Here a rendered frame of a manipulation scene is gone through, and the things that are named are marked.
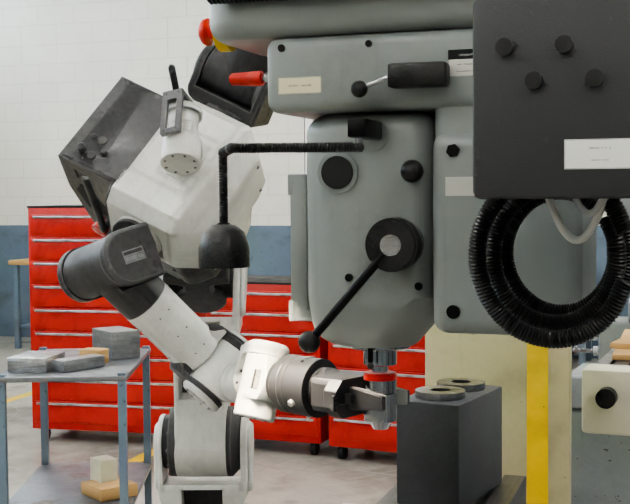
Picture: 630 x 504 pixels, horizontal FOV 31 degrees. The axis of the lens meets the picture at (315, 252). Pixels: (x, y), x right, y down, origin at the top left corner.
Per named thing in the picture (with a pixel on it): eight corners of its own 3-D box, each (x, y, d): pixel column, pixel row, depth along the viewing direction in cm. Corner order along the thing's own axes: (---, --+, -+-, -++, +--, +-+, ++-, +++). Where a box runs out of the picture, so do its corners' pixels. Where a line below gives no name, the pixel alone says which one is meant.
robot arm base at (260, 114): (190, 109, 218) (176, 91, 207) (222, 51, 219) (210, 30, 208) (258, 142, 215) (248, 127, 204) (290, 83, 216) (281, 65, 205)
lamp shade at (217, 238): (197, 265, 163) (196, 222, 162) (247, 264, 164) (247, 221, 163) (199, 269, 156) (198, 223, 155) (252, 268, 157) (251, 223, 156)
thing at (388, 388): (360, 422, 160) (360, 380, 160) (368, 416, 164) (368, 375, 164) (393, 424, 159) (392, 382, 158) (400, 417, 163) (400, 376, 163)
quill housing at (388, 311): (295, 350, 154) (292, 113, 152) (339, 332, 173) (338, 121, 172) (433, 355, 148) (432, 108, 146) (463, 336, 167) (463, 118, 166)
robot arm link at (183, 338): (196, 403, 207) (112, 323, 199) (242, 350, 211) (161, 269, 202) (221, 417, 197) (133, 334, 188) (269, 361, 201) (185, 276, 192)
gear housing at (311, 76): (263, 113, 152) (263, 37, 151) (320, 123, 175) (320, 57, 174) (516, 104, 141) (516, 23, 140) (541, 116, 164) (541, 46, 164)
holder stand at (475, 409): (395, 503, 202) (395, 392, 201) (443, 476, 222) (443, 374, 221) (459, 512, 197) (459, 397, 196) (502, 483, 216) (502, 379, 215)
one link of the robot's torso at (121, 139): (69, 268, 223) (26, 170, 192) (165, 143, 237) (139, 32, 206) (196, 336, 216) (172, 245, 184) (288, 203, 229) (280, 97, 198)
